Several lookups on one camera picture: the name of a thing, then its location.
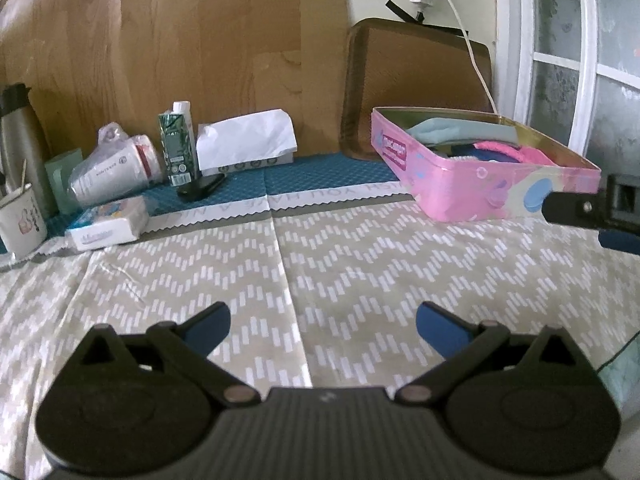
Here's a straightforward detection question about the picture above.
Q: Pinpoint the white power cable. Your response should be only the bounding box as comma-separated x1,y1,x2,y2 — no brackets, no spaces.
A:
432,0,499,113

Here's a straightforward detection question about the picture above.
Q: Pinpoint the black strap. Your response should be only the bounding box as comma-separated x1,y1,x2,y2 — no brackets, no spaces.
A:
385,0,426,23

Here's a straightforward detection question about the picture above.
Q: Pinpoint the pink tin box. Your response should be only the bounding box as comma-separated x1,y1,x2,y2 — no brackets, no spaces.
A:
371,106,602,223

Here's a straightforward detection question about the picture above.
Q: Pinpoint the light blue quilted sheet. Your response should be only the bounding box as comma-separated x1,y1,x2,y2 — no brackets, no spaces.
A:
595,330,640,411

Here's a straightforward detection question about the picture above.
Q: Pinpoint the green drink carton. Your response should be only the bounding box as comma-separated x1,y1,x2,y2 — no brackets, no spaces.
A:
158,110,197,187

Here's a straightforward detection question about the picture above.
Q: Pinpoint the white enamel mug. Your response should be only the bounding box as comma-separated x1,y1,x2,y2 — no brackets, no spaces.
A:
0,185,48,258

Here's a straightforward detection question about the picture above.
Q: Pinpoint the pink towel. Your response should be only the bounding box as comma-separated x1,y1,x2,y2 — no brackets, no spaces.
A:
450,141,556,167

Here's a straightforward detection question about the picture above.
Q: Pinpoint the beige chevron tablecloth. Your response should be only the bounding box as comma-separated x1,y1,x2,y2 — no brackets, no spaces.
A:
0,195,640,480

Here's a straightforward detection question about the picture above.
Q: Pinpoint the brown cardboard sheet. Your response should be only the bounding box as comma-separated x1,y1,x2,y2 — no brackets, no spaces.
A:
0,0,351,161

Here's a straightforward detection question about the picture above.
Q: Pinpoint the light green cloth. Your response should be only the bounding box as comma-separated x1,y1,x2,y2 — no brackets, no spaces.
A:
405,117,521,146

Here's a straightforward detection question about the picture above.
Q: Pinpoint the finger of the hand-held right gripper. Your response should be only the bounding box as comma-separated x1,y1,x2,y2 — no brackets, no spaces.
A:
597,229,640,257
542,191,608,232

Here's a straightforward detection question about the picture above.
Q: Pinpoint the steel thermos flask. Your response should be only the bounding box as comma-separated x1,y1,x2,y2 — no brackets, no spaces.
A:
0,82,58,221

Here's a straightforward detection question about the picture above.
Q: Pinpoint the brown tray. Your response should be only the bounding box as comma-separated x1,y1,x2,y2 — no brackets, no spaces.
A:
340,17,493,161

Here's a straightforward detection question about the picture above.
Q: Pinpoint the white tissue packet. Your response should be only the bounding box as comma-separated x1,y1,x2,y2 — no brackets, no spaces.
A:
65,196,151,252

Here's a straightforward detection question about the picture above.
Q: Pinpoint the dark teal cloth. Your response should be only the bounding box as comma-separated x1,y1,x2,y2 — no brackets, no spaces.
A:
435,142,506,162

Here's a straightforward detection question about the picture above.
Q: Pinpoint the white tissue box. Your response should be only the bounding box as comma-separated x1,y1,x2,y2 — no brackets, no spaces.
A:
196,108,299,171

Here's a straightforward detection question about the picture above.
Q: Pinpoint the light green box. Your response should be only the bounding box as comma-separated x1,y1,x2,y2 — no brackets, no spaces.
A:
45,149,86,216

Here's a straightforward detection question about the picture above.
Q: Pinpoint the white framed window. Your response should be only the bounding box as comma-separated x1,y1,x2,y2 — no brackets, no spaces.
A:
492,0,640,161

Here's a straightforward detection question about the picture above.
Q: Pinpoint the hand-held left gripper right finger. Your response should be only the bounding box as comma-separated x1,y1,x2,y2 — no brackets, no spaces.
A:
395,301,583,406

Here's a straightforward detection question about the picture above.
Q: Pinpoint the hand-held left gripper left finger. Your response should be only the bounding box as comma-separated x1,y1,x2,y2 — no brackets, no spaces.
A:
75,301,261,408

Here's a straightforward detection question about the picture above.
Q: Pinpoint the teal textured mat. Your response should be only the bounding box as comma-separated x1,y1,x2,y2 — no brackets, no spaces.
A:
0,152,416,256

